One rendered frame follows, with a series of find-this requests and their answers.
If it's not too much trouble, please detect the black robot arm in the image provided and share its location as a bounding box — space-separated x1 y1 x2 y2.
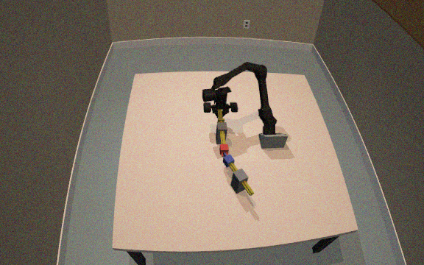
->
202 62 277 135

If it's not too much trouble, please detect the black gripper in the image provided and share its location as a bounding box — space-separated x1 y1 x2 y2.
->
203 99 239 118

